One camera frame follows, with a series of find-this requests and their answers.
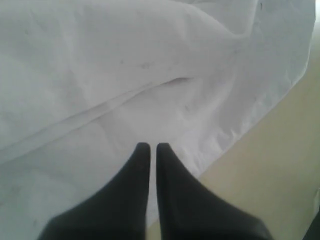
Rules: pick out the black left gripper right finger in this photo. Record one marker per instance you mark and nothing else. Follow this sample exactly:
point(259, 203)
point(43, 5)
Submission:
point(189, 211)

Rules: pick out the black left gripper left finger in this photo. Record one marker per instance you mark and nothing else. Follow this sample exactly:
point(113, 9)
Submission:
point(115, 212)

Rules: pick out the white t-shirt red print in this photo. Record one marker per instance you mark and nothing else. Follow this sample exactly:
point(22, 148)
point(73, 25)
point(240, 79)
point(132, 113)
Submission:
point(83, 81)

